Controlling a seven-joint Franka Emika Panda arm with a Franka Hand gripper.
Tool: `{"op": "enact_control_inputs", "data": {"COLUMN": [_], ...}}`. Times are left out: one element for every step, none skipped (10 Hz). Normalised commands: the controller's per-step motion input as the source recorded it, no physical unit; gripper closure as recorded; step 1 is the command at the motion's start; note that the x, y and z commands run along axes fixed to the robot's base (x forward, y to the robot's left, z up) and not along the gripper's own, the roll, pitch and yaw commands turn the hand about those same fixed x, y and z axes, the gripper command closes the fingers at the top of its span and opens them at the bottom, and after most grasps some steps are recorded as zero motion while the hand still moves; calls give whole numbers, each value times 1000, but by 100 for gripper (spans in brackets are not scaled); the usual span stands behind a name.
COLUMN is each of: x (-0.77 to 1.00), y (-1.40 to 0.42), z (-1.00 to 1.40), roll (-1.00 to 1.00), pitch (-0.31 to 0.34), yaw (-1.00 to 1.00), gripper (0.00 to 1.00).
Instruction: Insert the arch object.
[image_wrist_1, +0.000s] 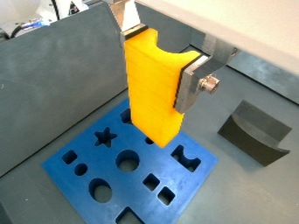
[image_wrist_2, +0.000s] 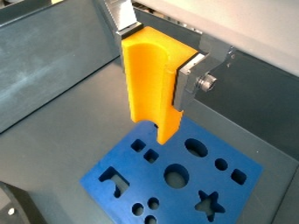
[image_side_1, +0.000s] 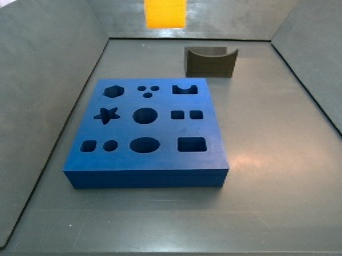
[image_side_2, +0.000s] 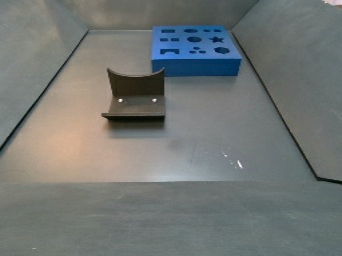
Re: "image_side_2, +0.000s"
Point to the black curved holder stand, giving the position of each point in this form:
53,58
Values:
137,95

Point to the blue shape sorter block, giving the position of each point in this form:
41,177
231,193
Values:
193,51

